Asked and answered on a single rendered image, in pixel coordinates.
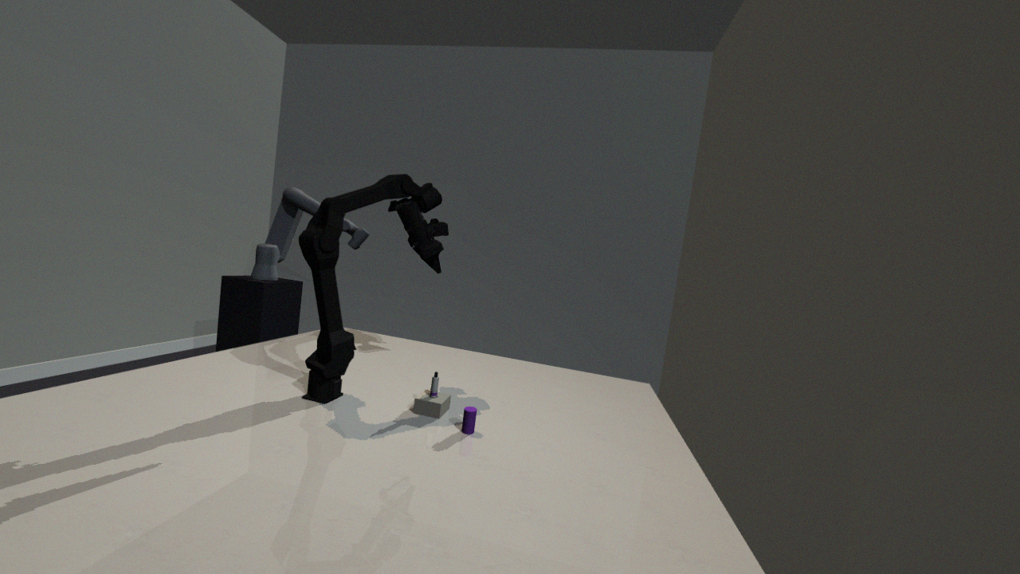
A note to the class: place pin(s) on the purple marker cap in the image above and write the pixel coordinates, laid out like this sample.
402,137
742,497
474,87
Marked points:
469,420

